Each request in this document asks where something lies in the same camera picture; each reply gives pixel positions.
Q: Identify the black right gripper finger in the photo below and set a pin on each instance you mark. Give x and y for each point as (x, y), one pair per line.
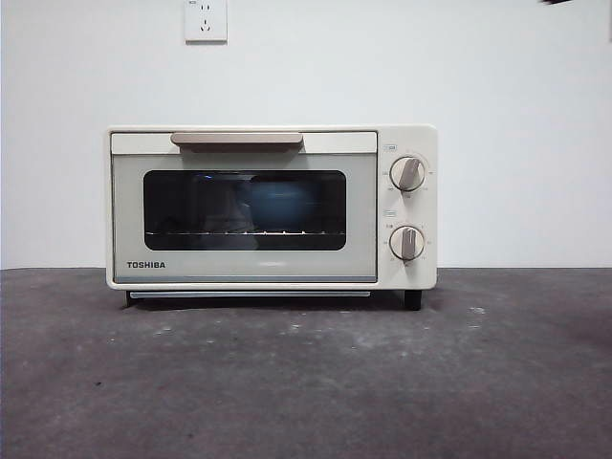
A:
(554, 1)

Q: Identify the blue ribbed bowl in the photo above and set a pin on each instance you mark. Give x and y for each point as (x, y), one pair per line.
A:
(279, 203)

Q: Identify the cream Toshiba toaster oven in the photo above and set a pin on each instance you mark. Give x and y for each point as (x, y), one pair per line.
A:
(429, 215)

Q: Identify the temperature knob with taupe grip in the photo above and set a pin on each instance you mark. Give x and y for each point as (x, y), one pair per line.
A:
(407, 173)

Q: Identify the timer knob with taupe grip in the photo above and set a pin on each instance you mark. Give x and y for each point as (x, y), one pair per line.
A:
(407, 242)

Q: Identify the white wall socket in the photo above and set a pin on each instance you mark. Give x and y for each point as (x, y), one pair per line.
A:
(206, 21)

